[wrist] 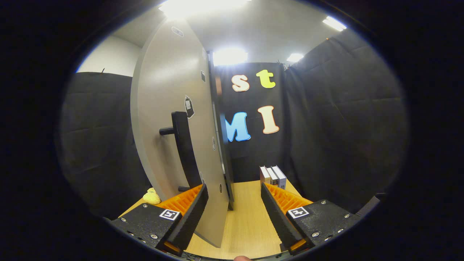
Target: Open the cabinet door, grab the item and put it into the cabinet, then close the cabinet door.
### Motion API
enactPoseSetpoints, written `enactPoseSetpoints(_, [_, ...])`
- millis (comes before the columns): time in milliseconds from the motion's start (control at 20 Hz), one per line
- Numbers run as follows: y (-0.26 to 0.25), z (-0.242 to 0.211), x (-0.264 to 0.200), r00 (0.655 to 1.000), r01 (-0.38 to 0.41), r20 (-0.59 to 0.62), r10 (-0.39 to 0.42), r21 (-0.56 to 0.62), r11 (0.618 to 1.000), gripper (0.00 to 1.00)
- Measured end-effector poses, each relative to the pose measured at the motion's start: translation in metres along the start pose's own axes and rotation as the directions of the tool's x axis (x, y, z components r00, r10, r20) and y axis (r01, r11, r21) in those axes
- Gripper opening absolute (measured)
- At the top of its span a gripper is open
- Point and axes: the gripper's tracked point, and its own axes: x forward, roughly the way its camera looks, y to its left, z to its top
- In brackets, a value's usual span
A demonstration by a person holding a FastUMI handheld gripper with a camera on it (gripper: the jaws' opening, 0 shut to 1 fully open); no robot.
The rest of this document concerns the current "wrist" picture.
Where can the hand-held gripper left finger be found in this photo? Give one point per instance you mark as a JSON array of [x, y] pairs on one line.
[[192, 219]]

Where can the white cover book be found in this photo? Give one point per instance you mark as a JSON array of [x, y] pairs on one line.
[[273, 177]]

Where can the grey cover book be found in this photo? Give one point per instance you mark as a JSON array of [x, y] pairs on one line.
[[280, 177]]

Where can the ceiling light panel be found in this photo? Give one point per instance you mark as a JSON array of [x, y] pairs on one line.
[[334, 23], [230, 56], [203, 7], [294, 57]]

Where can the yellow soft toy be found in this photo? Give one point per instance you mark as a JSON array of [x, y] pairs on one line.
[[151, 197]]

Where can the black backdrop cloth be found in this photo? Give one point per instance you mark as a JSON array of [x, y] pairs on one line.
[[344, 127]]

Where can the white cabinet door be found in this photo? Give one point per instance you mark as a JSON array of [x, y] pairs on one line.
[[159, 90]]

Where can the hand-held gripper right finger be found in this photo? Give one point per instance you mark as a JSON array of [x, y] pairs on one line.
[[278, 221]]

